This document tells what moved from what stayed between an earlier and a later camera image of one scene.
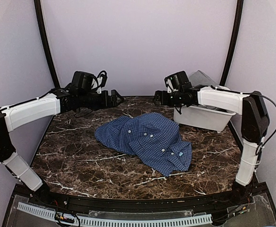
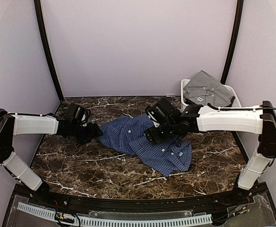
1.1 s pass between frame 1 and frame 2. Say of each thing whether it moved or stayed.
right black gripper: moved
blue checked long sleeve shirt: stayed
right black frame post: stayed
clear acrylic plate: stayed
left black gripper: moved
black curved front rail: stayed
